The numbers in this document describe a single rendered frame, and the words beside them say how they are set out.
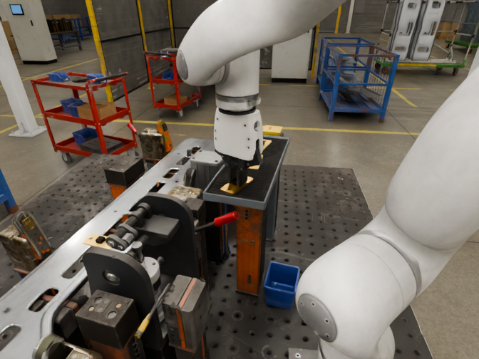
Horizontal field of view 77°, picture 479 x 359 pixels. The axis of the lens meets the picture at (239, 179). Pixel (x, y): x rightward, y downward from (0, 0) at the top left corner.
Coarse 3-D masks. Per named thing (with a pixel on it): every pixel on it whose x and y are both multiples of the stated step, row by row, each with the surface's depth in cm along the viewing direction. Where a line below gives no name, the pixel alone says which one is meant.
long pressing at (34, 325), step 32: (160, 160) 116; (128, 192) 95; (160, 192) 95; (96, 224) 81; (64, 256) 71; (32, 288) 63; (64, 288) 63; (0, 320) 57; (32, 320) 57; (0, 352) 51; (32, 352) 51
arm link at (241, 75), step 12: (240, 60) 51; (252, 60) 52; (228, 72) 51; (240, 72) 52; (252, 72) 53; (216, 84) 56; (228, 84) 53; (240, 84) 53; (252, 84) 54; (228, 96) 55; (240, 96) 54
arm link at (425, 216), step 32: (448, 128) 27; (416, 160) 30; (448, 160) 27; (416, 192) 30; (448, 192) 28; (384, 224) 44; (416, 224) 32; (448, 224) 30; (416, 256) 41; (448, 256) 38; (416, 288) 41
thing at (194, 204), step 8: (192, 200) 74; (200, 200) 74; (192, 208) 71; (200, 208) 72; (200, 216) 73; (200, 224) 74; (200, 232) 76; (200, 240) 77; (200, 264) 80; (200, 272) 82; (208, 280) 88; (208, 288) 90; (208, 296) 91; (208, 304) 93; (208, 312) 91
